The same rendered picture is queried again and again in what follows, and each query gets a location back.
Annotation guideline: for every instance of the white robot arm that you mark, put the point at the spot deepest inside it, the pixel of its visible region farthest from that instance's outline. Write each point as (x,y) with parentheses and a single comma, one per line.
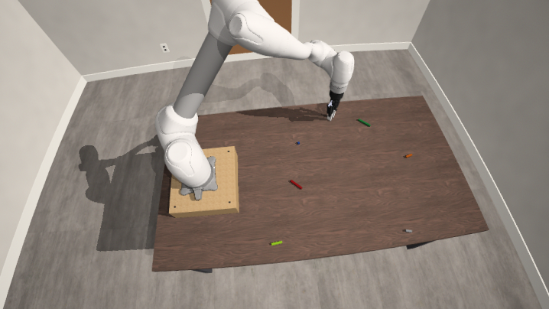
(232,22)

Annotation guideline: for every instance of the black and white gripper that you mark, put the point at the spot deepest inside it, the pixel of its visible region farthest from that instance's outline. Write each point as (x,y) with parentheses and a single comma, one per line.
(331,108)

